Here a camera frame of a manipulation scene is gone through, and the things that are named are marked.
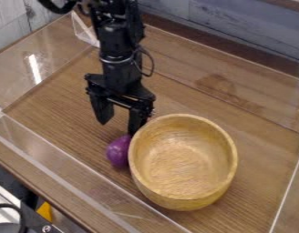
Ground brown wooden bowl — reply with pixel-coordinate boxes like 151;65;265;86
130;114;238;211

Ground clear acrylic corner bracket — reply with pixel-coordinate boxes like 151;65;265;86
71;12;100;47

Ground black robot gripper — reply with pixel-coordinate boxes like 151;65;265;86
85;57;156;136

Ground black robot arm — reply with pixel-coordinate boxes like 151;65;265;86
37;0;156;135

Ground purple toy eggplant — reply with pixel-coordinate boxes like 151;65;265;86
105;135;131;167

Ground black device with yellow part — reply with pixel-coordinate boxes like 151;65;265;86
0;166;88;233

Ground clear acrylic tray enclosure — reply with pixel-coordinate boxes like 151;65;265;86
0;5;299;233

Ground black cable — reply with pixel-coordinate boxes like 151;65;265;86
131;45;156;78

